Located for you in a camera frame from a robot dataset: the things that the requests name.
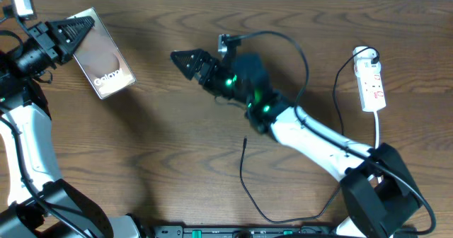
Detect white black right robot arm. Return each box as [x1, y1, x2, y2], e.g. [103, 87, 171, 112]
[170, 49, 422, 237]

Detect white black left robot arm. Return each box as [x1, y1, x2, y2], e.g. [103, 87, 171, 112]
[1, 16, 147, 237]

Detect white power strip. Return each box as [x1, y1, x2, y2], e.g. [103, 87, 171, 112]
[354, 59, 386, 112]

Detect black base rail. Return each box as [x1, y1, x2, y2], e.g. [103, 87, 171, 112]
[154, 225, 418, 238]

